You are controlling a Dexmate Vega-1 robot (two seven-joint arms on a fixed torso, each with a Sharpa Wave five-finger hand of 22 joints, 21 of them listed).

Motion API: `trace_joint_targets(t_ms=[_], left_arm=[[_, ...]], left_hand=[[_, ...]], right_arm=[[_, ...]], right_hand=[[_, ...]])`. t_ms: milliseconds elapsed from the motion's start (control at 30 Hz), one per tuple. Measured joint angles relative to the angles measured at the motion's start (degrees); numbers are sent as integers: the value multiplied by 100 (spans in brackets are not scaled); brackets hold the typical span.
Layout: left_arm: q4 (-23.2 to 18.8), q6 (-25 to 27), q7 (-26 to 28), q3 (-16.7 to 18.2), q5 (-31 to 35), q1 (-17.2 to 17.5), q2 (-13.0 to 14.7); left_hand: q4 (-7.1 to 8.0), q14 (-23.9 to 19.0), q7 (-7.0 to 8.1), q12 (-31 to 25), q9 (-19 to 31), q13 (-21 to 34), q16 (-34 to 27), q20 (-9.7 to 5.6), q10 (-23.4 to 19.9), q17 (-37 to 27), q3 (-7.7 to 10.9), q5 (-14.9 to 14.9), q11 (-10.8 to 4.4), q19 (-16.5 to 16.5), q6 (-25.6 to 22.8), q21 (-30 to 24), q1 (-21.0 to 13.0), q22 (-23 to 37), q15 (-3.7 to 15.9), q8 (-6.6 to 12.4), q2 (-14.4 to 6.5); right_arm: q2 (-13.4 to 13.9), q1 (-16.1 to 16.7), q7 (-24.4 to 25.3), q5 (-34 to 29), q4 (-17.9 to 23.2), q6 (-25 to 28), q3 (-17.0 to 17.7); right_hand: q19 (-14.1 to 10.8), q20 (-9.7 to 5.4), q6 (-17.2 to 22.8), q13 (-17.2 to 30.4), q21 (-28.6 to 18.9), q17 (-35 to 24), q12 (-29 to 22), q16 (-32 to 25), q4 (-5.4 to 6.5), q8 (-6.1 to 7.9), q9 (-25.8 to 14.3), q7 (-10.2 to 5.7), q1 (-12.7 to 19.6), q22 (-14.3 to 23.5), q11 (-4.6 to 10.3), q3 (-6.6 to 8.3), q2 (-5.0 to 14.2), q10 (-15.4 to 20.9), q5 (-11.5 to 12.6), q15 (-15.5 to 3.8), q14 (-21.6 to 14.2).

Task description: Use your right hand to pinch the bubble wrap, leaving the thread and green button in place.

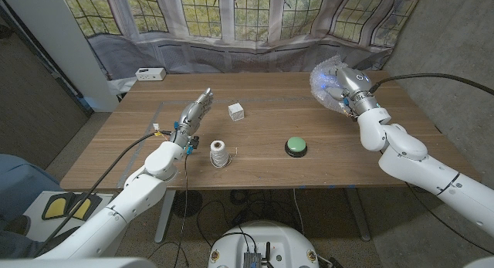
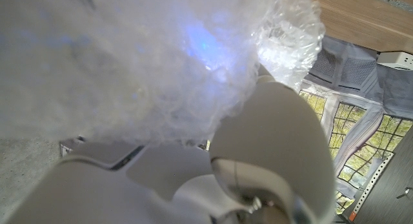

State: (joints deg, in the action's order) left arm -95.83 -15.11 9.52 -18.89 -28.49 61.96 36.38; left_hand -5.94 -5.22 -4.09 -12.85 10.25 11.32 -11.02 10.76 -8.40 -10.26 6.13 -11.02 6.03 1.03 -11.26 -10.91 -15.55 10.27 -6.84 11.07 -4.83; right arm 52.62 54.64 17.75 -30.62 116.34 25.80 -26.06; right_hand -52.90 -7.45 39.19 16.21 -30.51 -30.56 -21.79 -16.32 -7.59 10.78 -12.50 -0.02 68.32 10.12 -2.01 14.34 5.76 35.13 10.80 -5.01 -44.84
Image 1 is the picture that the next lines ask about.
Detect white table leg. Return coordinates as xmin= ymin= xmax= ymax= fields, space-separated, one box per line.
xmin=154 ymin=189 xmax=177 ymax=244

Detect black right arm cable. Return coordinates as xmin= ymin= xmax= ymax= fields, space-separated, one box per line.
xmin=368 ymin=73 xmax=494 ymax=97

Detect black round floor disc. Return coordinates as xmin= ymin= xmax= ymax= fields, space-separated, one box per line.
xmin=172 ymin=189 xmax=204 ymax=219

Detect small white cube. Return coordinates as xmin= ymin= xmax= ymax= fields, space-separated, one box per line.
xmin=228 ymin=102 xmax=245 ymax=122

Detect white robot torso base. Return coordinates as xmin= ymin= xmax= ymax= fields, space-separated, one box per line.
xmin=207 ymin=220 xmax=320 ymax=268

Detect white power outlet box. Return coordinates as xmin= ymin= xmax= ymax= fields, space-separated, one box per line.
xmin=134 ymin=67 xmax=167 ymax=82

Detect white thread spool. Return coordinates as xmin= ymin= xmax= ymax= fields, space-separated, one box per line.
xmin=209 ymin=140 xmax=232 ymax=169

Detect black floor cable bundle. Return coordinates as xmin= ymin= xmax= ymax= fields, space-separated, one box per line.
xmin=196 ymin=188 xmax=306 ymax=249

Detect person's leg blue jeans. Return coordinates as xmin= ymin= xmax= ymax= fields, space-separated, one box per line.
xmin=0 ymin=154 xmax=63 ymax=260

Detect green button black base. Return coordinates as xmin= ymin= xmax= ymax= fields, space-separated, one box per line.
xmin=284 ymin=136 xmax=309 ymax=158

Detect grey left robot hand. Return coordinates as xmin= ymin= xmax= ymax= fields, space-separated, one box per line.
xmin=169 ymin=87 xmax=214 ymax=155

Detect grey electronics box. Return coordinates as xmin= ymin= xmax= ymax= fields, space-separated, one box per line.
xmin=242 ymin=251 xmax=262 ymax=268

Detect clear bubble wrap sheet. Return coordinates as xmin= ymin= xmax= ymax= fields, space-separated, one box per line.
xmin=310 ymin=54 xmax=352 ymax=115

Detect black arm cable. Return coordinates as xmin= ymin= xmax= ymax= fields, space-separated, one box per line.
xmin=34 ymin=130 xmax=174 ymax=257
xmin=368 ymin=73 xmax=494 ymax=97

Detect black yellow foot pedal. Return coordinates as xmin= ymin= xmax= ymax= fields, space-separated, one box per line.
xmin=41 ymin=193 xmax=103 ymax=222

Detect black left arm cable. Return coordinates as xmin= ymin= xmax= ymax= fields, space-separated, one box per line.
xmin=34 ymin=130 xmax=174 ymax=257

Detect white floor platform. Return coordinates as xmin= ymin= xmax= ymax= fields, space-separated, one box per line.
xmin=22 ymin=190 xmax=120 ymax=242

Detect grey table leg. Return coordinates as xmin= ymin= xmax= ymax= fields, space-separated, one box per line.
xmin=345 ymin=187 xmax=372 ymax=242

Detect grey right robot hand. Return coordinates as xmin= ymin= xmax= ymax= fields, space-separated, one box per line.
xmin=326 ymin=66 xmax=381 ymax=117

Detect printed window backdrop cloth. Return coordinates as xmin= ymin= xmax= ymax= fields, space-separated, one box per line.
xmin=59 ymin=0 xmax=425 ymax=82

